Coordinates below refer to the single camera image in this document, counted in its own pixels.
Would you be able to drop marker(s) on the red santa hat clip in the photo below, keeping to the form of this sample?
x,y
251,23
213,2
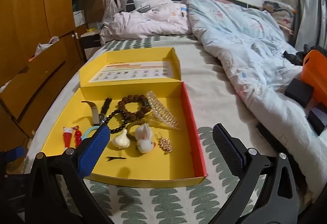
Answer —
x,y
67,137

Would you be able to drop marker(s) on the white plush bunny clip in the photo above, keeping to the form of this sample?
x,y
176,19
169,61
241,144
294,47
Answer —
x,y
144,142

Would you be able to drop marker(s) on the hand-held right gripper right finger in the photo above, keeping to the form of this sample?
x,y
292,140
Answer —
x,y
227,148

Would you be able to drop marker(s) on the light blue printed quilt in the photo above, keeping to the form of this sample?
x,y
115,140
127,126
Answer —
x,y
242,42

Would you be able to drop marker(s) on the patterned pillow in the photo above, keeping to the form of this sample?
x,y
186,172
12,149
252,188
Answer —
x,y
278,12

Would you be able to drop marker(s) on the gold brooch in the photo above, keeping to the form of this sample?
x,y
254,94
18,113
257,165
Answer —
x,y
164,144

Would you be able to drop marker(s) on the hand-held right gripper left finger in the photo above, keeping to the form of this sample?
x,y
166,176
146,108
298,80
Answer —
x,y
95,151

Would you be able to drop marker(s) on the yellow cardboard box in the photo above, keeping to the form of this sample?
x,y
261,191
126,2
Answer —
x,y
153,162

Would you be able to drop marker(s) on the white pillow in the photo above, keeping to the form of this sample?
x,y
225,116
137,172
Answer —
x,y
139,3

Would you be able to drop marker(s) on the wooden wardrobe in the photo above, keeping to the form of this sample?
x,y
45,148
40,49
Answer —
x,y
30,9

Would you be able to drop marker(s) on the white plastic bag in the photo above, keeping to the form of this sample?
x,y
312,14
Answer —
x,y
43,47

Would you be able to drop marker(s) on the pink quilt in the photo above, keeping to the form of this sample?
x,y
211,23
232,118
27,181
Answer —
x,y
143,22

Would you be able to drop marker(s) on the dark cloth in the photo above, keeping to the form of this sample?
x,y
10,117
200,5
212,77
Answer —
x,y
296,56

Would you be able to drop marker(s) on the small black hair clip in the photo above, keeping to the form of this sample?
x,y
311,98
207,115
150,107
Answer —
x,y
115,157

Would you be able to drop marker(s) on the dark box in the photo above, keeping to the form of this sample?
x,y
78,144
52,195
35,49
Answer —
x,y
297,91
318,118

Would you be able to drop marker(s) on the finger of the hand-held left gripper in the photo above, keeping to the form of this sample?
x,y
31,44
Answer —
x,y
12,155

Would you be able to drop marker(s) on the red berries hair clip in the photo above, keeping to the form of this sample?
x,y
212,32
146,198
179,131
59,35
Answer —
x,y
77,134

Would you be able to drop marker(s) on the orange plastic basket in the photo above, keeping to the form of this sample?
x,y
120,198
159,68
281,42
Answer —
x,y
314,73

